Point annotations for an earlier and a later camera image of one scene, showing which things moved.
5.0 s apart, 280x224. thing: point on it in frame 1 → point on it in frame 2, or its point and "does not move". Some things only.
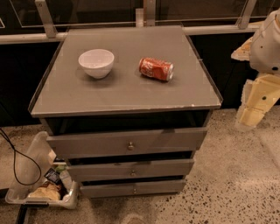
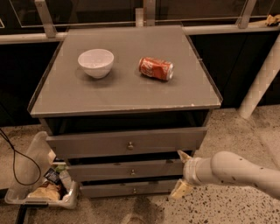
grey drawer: [81, 170] does not move
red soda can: [157, 68] does not move
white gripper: [266, 48] → [189, 170]
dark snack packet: [53, 176] does not move
